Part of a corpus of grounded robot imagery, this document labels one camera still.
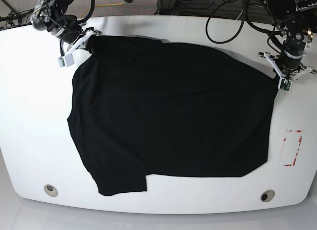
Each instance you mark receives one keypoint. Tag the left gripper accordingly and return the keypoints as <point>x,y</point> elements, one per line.
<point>290,62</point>

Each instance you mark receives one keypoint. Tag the right table cable grommet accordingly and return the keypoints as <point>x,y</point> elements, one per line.
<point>267,196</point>

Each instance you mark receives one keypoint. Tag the left table cable grommet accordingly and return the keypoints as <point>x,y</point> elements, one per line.
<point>50,190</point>

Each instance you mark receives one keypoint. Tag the table cable grommet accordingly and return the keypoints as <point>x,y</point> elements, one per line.
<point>50,190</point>
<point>267,196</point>

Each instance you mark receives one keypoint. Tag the black T-shirt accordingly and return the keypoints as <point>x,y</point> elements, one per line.
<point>142,106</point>

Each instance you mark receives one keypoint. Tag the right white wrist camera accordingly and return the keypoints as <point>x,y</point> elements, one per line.
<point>66,50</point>

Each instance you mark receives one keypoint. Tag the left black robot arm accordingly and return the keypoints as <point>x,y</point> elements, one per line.
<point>296,21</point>

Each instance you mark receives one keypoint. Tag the red tape rectangle marking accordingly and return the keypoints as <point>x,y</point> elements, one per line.
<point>290,147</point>

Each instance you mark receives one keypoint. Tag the white power strip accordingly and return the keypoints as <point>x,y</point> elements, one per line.
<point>303,5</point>

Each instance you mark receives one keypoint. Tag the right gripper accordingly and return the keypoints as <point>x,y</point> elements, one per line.
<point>69,35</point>

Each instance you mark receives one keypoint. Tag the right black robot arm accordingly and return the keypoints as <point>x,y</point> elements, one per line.
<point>50,16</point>

